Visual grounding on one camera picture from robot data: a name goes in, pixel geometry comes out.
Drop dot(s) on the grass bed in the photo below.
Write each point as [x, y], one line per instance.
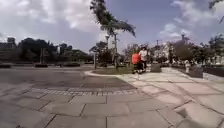
[110, 71]

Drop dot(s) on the tall thin tree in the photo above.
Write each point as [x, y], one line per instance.
[115, 50]

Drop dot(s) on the person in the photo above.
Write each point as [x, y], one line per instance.
[136, 60]
[143, 55]

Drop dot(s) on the pale curved kerb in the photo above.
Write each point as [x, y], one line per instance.
[88, 73]

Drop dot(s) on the low dark hedge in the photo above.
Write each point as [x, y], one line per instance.
[71, 65]
[41, 65]
[4, 66]

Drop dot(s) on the dark hedge block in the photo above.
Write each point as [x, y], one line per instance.
[155, 68]

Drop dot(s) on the pale building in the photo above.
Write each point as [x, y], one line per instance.
[162, 51]

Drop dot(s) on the grey stone slab plaza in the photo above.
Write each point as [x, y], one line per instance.
[83, 110]

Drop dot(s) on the row of dark trees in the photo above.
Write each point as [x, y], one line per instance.
[33, 50]

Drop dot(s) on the long dark hedge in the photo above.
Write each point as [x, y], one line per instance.
[206, 70]

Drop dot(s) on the small sign post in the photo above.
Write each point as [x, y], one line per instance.
[94, 58]

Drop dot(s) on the short white post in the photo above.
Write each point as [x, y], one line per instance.
[187, 67]

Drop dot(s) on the low pale wall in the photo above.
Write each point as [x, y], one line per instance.
[213, 77]

